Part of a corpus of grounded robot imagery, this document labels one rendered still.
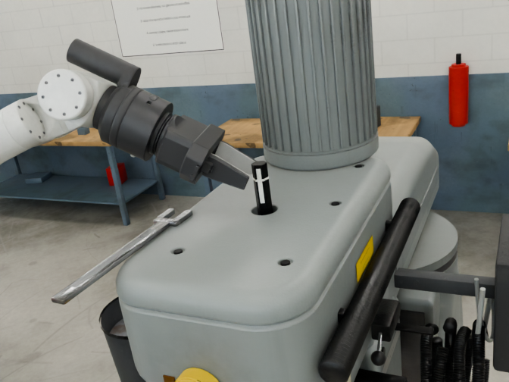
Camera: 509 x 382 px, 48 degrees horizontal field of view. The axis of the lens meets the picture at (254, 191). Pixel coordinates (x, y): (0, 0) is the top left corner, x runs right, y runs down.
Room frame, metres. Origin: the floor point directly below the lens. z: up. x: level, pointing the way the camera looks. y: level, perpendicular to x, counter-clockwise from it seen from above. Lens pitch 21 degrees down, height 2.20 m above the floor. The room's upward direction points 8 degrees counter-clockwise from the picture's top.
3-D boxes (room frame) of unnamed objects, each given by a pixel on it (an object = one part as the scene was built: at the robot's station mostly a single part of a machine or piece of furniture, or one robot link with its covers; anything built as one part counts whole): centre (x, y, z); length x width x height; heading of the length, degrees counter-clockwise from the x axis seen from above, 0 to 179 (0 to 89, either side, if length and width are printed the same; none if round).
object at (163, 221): (0.66, 0.17, 1.89); 0.24 x 0.04 x 0.01; 150
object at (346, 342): (0.70, -0.16, 1.79); 0.45 x 0.04 x 0.04; 153
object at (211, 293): (0.75, -0.02, 1.81); 0.47 x 0.26 x 0.16; 153
